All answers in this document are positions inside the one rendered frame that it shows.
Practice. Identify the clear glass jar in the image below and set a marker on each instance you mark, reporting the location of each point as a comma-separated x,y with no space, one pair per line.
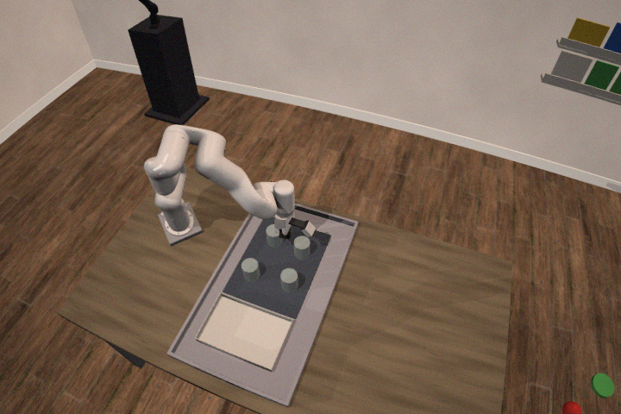
272,238
302,247
289,280
250,269

